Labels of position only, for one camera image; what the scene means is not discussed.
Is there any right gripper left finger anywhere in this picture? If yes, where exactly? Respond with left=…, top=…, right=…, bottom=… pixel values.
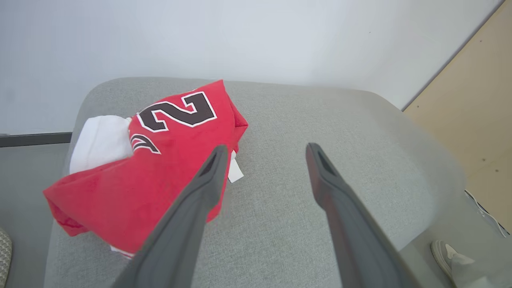
left=112, top=145, right=229, bottom=288

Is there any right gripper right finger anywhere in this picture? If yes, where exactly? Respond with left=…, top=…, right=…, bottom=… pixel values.
left=306, top=143, right=422, bottom=288

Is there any red jersey with white sleeves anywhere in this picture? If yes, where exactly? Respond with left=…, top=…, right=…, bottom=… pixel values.
left=43, top=79, right=249, bottom=258

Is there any grey fabric sofa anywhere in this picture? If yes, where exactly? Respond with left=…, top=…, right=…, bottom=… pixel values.
left=43, top=77, right=466, bottom=288

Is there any grey white shoe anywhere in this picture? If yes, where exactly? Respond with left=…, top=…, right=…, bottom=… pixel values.
left=431, top=240, right=458, bottom=278

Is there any grey trouser leg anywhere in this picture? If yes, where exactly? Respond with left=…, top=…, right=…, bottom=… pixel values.
left=450, top=254, right=504, bottom=288

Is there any black skirting board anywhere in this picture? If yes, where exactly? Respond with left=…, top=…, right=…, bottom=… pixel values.
left=0, top=132, right=73, bottom=148

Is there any cream perforated laundry basket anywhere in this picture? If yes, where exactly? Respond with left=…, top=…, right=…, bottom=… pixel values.
left=0, top=227, right=12, bottom=285

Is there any light wooden panel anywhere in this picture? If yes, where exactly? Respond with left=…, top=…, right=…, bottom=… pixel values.
left=403, top=0, right=512, bottom=234

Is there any thin black white cable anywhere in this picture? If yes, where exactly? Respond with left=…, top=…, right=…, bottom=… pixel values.
left=465, top=190, right=510, bottom=237

